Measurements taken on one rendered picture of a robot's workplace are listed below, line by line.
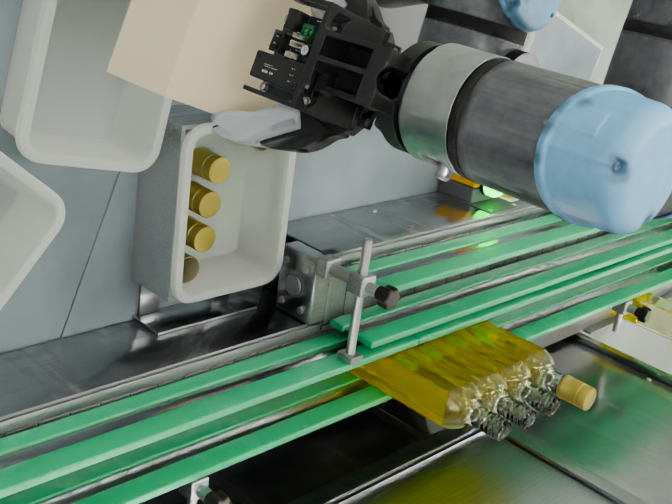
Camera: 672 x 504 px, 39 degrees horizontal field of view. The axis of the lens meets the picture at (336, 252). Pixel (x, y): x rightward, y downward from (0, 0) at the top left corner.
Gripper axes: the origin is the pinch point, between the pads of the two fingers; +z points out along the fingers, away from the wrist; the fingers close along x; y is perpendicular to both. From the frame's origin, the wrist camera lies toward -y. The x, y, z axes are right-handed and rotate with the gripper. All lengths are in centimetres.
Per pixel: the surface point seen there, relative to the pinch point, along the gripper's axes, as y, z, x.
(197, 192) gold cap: -26.7, 30.5, 16.9
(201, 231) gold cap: -28.2, 29.1, 21.2
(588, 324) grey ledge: -129, 24, 22
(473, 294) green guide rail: -74, 18, 19
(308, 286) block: -44, 23, 24
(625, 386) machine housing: -117, 7, 28
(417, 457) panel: -63, 10, 42
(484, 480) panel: -68, 1, 41
